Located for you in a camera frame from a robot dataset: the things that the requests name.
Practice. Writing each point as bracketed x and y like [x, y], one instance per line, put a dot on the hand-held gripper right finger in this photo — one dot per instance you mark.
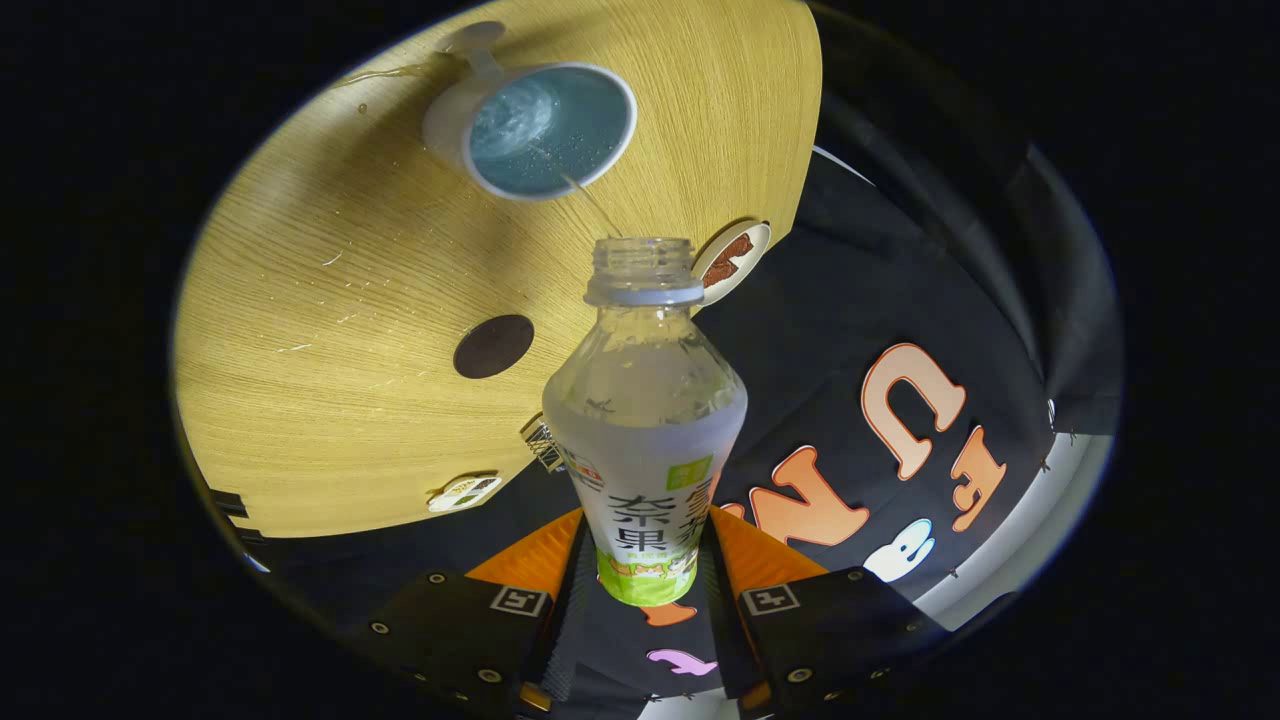
[840, 628]

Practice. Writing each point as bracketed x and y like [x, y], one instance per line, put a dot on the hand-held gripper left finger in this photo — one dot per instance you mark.
[455, 630]

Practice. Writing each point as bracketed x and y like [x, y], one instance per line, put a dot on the dark brown round coaster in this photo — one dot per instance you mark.
[493, 346]

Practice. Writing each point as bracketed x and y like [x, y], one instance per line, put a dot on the clear juice bottle green label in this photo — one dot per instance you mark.
[645, 410]

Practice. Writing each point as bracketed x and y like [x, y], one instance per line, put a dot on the white cup blue inside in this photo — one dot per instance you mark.
[447, 125]

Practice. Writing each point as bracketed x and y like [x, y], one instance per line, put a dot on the white divided dish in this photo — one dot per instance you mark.
[465, 492]

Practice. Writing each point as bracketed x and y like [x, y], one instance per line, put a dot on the wooden table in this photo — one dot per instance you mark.
[300, 400]

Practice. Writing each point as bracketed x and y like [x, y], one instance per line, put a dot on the brown meat piece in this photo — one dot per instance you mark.
[714, 274]
[739, 247]

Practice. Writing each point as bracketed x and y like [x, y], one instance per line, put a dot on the small round beige plate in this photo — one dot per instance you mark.
[757, 243]

